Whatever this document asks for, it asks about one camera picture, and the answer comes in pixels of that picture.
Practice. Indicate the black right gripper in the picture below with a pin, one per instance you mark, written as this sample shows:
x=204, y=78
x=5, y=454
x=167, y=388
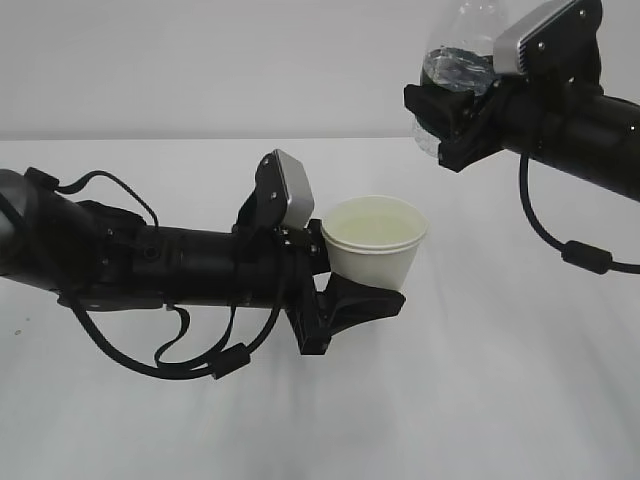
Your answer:
x=556, y=122

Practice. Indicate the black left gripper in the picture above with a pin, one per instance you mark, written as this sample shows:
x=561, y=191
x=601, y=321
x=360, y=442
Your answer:
x=315, y=317

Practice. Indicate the white paper cup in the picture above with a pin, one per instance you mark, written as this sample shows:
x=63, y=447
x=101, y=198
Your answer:
x=373, y=240

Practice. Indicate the clear bottle green label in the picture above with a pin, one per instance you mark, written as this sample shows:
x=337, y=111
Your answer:
x=459, y=54

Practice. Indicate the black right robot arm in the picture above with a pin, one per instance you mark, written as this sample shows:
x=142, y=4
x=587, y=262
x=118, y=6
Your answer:
x=618, y=168

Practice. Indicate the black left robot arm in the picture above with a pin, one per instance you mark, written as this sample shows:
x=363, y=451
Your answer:
x=95, y=257

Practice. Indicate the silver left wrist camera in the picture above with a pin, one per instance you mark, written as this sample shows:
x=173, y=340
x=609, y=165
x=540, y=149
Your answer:
x=283, y=192

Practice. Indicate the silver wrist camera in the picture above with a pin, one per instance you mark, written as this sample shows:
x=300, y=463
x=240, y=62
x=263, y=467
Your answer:
x=283, y=192
x=546, y=37

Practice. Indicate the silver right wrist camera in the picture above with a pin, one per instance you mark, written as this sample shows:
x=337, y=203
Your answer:
x=546, y=37

